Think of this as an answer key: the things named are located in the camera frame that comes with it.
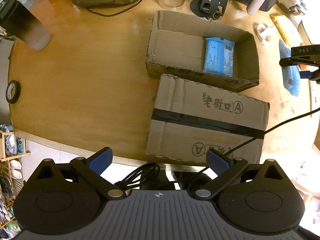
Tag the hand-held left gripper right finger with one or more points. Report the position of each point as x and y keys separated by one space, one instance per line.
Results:
x=216 y=161

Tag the wooden shoe rack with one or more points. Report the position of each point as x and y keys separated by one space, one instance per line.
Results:
x=12 y=180

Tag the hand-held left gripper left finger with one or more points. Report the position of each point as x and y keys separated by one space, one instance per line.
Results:
x=101 y=161

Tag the white flat remote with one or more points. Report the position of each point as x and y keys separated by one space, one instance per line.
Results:
x=313 y=95

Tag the black tape roll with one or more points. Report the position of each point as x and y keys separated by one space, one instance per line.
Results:
x=12 y=101

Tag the taped closed cardboard box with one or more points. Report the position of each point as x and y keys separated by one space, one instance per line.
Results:
x=187 y=105

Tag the orange onion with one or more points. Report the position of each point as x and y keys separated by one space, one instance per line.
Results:
x=303 y=67

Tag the smoky dark water bottle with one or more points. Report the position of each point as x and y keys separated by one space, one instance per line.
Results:
x=27 y=27

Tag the blue snack packet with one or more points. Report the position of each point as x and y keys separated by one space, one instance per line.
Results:
x=290 y=82
x=215 y=57

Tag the yellow wipes packet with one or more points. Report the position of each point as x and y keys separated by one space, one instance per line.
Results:
x=285 y=27

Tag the wooden desktop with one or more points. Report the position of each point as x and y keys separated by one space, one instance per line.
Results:
x=87 y=80

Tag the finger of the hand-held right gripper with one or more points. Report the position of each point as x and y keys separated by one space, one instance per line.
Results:
x=305 y=74
x=300 y=62

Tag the person's dark trouser legs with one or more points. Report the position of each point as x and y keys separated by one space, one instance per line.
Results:
x=185 y=180

